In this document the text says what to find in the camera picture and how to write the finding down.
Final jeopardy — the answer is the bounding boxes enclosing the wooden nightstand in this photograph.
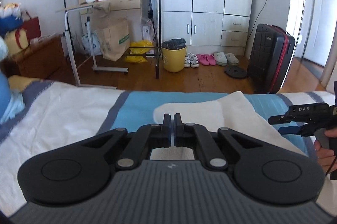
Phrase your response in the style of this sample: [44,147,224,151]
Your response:
[11,33,69,80]

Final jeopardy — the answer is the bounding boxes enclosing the light blue cloth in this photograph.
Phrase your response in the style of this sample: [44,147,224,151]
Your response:
[0,90,25,125]

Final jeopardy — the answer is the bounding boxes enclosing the white rolling side table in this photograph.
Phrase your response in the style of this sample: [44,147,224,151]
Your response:
[56,0,145,89]

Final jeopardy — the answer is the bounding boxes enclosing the blue white plush toy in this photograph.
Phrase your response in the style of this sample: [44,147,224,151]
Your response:
[0,2,23,30]

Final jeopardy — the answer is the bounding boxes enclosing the black suitcase with red stripe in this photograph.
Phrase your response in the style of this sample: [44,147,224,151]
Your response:
[248,24,296,94]

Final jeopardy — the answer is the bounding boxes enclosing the cream fleece garment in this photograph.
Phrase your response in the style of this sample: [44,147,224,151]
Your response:
[154,91,312,161]

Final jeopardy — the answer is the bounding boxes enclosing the brown paper bag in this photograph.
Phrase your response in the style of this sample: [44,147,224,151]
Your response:
[97,17,131,61]

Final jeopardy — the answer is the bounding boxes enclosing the blue pillow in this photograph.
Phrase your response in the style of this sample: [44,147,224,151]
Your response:
[0,73,12,122]

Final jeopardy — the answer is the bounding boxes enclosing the grey green slipper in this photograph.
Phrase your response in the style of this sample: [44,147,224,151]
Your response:
[225,53,239,66]
[213,52,227,66]

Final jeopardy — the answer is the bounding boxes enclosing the person's right hand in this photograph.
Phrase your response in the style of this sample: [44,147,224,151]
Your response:
[314,128,337,181]

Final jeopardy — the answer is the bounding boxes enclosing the black weight plate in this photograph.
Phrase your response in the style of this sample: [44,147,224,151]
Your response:
[224,65,248,79]

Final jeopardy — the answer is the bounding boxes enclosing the red bag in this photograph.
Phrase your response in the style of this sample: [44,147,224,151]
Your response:
[21,11,42,39]

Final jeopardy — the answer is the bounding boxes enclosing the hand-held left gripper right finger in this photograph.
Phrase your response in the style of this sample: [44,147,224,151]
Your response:
[173,113,264,172]

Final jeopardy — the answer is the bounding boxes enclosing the yellow gift bag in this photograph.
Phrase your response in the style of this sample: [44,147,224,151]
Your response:
[4,29,29,50]

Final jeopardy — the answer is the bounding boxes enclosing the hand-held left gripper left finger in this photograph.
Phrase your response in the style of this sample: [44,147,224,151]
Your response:
[80,113,173,172]

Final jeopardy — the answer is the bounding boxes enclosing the black clothes rack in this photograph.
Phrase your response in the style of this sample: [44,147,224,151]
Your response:
[128,0,162,80]

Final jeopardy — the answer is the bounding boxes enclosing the light blue floral quilt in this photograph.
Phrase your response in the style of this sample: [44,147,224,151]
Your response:
[0,36,9,59]

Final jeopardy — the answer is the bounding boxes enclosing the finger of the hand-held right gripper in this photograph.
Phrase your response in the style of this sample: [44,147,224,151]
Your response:
[278,125,316,138]
[268,114,293,125]

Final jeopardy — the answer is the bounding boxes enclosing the white plastic package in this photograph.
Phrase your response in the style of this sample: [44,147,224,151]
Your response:
[142,19,156,56]

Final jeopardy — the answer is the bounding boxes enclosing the yellow trash bin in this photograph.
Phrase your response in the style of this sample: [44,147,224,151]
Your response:
[161,38,187,73]

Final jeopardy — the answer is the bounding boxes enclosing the white door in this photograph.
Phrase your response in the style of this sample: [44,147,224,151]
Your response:
[291,0,337,88]

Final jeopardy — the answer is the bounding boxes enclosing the white printed plastic bag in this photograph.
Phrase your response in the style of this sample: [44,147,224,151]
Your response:
[81,32,102,56]

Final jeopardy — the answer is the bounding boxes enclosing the yellow plastic bag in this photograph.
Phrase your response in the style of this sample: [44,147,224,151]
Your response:
[124,40,153,64]

